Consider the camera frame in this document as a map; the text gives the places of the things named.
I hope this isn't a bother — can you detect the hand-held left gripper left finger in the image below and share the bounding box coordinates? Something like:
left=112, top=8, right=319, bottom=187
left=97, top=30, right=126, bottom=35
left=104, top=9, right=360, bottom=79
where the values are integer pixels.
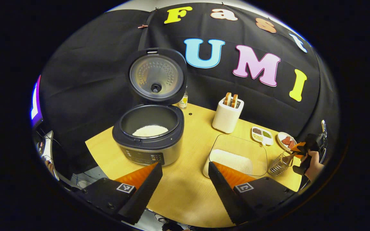
left=76, top=162, right=163, bottom=225

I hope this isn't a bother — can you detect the glass bottle with yellow label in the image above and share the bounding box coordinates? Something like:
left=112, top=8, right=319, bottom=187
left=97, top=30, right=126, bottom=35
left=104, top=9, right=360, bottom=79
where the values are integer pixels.
left=179, top=87, right=189, bottom=109

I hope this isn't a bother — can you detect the dark grey rice cooker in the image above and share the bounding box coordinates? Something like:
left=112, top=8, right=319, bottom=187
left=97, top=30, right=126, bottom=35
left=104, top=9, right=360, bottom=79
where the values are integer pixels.
left=112, top=47, right=188, bottom=167

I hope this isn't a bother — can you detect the round white plate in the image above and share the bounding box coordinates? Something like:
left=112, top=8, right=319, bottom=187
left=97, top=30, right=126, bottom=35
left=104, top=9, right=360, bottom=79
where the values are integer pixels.
left=277, top=132, right=298, bottom=152

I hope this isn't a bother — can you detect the white toaster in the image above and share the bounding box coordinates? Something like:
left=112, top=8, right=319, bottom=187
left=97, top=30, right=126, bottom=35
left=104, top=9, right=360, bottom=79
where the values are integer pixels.
left=212, top=96, right=244, bottom=134

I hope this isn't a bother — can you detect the metal wire chopstick holder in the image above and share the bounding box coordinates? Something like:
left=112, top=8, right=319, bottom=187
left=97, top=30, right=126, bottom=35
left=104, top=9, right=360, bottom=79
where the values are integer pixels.
left=268, top=151, right=294, bottom=176

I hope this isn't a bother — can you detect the clear plastic rice container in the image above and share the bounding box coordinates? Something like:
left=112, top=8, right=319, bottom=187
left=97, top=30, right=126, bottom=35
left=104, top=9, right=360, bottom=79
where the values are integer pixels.
left=203, top=134, right=268, bottom=179

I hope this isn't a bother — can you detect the glowing monitor screen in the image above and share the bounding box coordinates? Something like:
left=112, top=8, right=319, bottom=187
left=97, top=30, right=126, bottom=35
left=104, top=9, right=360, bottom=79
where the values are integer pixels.
left=31, top=75, right=43, bottom=129

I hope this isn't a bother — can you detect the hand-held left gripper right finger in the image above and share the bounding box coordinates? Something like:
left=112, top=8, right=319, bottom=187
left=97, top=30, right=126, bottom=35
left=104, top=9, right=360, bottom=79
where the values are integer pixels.
left=208, top=161, right=298, bottom=226

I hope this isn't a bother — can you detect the white divided dish of beans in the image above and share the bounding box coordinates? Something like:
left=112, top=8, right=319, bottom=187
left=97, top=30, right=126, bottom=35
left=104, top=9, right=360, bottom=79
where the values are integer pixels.
left=251, top=126, right=273, bottom=146

